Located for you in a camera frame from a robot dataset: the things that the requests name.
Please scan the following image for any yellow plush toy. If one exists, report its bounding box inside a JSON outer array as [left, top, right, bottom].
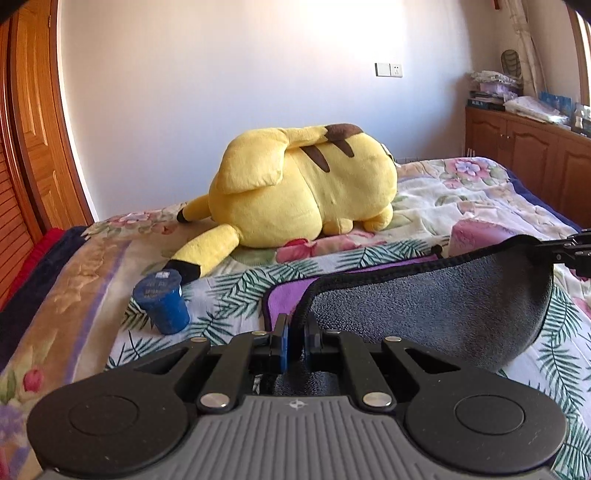
[[168, 122, 399, 282]]

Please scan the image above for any wooden cabinet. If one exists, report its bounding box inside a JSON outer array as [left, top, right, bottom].
[[464, 106, 591, 230]]

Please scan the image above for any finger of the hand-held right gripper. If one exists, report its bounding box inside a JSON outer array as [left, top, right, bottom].
[[534, 228, 591, 278]]

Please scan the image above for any red blanket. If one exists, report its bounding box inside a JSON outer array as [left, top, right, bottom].
[[0, 228, 66, 311]]

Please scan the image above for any dark navy blanket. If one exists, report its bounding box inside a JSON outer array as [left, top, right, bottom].
[[0, 225, 89, 372]]

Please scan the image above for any floral bed blanket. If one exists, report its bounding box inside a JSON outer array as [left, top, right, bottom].
[[0, 156, 591, 480]]

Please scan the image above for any white plastic bag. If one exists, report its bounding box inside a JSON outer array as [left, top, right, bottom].
[[503, 95, 571, 126]]

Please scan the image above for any wooden louvered wardrobe door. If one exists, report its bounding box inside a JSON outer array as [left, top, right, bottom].
[[0, 28, 44, 305]]

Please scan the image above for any glass jar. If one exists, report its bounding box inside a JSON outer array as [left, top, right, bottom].
[[571, 103, 591, 133]]

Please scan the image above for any blue box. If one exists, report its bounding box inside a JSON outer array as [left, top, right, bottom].
[[539, 91, 573, 114]]

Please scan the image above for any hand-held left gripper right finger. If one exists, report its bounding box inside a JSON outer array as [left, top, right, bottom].
[[301, 313, 463, 412]]

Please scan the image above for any grey and purple towel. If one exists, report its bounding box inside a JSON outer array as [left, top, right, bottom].
[[262, 234, 555, 398]]

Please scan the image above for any pink folded cloth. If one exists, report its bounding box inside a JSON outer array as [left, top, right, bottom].
[[450, 219, 514, 257]]

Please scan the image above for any dark blue bed sheet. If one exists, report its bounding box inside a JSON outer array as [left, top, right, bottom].
[[505, 168, 583, 232]]

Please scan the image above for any green shell ornament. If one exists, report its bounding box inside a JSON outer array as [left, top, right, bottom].
[[501, 49, 523, 77]]

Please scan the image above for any stack of books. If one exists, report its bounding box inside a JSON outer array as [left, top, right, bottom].
[[466, 93, 507, 112]]

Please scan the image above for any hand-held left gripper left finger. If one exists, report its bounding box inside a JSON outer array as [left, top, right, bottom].
[[124, 313, 293, 414]]

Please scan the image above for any blue plastic cup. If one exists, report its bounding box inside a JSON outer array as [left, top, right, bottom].
[[132, 269, 191, 336]]

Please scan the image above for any light curtain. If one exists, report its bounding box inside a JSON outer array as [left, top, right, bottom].
[[507, 0, 551, 99]]

